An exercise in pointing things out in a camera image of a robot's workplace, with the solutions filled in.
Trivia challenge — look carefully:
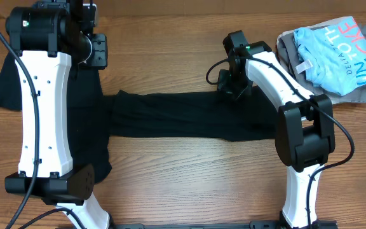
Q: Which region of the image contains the black polo shirt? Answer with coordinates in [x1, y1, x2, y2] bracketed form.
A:
[105, 87, 278, 142]

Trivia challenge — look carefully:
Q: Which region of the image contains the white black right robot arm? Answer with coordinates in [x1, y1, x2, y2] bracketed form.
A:
[217, 31, 337, 228]

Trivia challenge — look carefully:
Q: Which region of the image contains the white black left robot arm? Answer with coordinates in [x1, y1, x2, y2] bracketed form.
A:
[4, 1, 112, 228]

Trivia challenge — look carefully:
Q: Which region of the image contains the black t-shirt with label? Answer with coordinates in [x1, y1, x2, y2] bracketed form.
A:
[0, 54, 112, 183]

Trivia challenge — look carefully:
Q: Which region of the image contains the grey folded garment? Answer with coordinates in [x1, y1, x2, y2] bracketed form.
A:
[280, 22, 366, 104]

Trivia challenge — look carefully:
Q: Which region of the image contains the light blue printed t-shirt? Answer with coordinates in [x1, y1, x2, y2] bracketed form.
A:
[294, 16, 366, 96]

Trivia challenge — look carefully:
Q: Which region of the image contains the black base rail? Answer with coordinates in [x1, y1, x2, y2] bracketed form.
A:
[109, 221, 285, 229]

